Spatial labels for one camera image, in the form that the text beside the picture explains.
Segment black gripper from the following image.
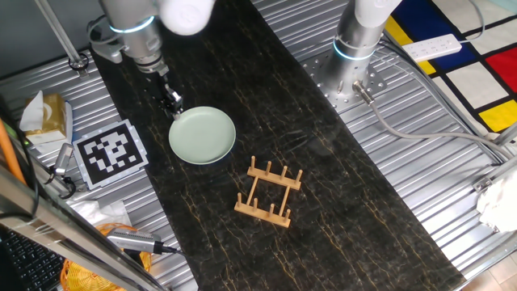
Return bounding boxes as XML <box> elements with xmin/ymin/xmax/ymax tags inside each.
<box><xmin>155</xmin><ymin>72</ymin><xmax>183</xmax><ymax>121</ymax></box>

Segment pale green dish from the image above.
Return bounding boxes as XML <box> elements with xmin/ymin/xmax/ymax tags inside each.
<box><xmin>168</xmin><ymin>106</ymin><xmax>237</xmax><ymax>166</ymax></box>

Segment wooden dish rack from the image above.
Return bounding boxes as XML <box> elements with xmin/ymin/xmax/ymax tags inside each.
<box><xmin>233</xmin><ymin>155</ymin><xmax>304</xmax><ymax>229</ymax></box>

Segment black white marker board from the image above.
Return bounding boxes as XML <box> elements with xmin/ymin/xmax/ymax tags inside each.
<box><xmin>71</xmin><ymin>118</ymin><xmax>149</xmax><ymax>191</ymax></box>

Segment gold tissue box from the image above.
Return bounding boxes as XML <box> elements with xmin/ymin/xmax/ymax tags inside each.
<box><xmin>19</xmin><ymin>90</ymin><xmax>68</xmax><ymax>146</ymax></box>

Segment white plastic bag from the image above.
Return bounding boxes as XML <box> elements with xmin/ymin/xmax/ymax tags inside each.
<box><xmin>66</xmin><ymin>200</ymin><xmax>132</xmax><ymax>227</ymax></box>

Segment thin metal pole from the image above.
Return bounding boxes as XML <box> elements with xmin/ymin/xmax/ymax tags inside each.
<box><xmin>34</xmin><ymin>0</ymin><xmax>90</xmax><ymax>78</ymax></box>

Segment orange tube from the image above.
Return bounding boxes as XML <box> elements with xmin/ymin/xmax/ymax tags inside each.
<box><xmin>0</xmin><ymin>119</ymin><xmax>27</xmax><ymax>187</ymax></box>

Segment yellow wicker basket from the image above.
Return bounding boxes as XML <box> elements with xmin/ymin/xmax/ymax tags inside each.
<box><xmin>59</xmin><ymin>222</ymin><xmax>153</xmax><ymax>291</ymax></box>

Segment black marble table mat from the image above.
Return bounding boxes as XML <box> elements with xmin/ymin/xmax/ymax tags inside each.
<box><xmin>87</xmin><ymin>0</ymin><xmax>468</xmax><ymax>291</ymax></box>

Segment black keyboard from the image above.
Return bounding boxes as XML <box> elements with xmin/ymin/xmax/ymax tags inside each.
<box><xmin>0</xmin><ymin>228</ymin><xmax>65</xmax><ymax>291</ymax></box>

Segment white power strip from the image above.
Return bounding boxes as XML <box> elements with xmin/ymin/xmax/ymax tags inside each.
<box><xmin>401</xmin><ymin>33</ymin><xmax>463</xmax><ymax>63</ymax></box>

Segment white crumpled cloth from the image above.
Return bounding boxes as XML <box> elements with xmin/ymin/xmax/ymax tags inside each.
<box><xmin>476</xmin><ymin>169</ymin><xmax>517</xmax><ymax>234</ymax></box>

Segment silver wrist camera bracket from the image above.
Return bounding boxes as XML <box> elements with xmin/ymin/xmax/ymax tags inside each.
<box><xmin>89</xmin><ymin>39</ymin><xmax>124</xmax><ymax>65</ymax></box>

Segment black camera cable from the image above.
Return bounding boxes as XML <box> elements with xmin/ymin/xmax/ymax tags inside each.
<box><xmin>0</xmin><ymin>95</ymin><xmax>40</xmax><ymax>221</ymax></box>

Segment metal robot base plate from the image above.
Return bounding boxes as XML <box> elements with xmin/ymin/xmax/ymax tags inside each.
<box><xmin>301</xmin><ymin>50</ymin><xmax>388</xmax><ymax>114</ymax></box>

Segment large aluminium frame beam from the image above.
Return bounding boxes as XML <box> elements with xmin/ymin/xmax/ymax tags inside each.
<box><xmin>0</xmin><ymin>165</ymin><xmax>170</xmax><ymax>291</ymax></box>

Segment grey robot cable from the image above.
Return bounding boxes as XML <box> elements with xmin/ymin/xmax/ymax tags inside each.
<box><xmin>351</xmin><ymin>80</ymin><xmax>514</xmax><ymax>161</ymax></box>

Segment grey power strip cable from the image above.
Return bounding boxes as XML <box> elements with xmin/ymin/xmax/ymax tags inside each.
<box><xmin>458</xmin><ymin>0</ymin><xmax>485</xmax><ymax>44</ymax></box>

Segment aluminium frame strut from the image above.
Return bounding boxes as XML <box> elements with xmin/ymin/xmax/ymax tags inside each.
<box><xmin>472</xmin><ymin>157</ymin><xmax>517</xmax><ymax>193</ymax></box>

